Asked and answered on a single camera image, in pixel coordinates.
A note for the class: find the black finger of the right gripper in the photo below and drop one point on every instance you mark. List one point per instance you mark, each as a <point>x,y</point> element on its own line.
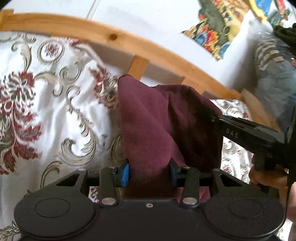
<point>252,136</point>

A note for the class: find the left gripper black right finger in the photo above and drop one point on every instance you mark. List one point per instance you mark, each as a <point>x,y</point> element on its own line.
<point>187,178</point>

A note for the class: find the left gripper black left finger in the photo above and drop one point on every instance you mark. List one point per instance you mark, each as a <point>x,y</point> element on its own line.
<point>110,179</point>

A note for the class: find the maroon small garment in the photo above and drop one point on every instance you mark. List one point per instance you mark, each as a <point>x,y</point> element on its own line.
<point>163,123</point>

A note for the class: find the person's right hand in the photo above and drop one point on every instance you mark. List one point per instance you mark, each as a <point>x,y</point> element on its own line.
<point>276,179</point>

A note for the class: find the blue grey plush in plastic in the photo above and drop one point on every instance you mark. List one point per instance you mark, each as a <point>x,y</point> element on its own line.
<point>275,71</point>

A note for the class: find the white floral satin bedspread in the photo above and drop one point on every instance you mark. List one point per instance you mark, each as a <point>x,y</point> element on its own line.
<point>60,126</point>

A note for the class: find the colourful torn cross-stitch picture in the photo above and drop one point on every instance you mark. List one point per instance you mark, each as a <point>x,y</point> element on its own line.
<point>219,23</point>

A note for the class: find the colourful picture top left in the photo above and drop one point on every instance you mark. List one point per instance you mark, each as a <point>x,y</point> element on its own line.
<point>277,13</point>

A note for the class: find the wooden bed rail frame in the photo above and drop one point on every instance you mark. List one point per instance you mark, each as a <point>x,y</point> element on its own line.
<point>144,52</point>

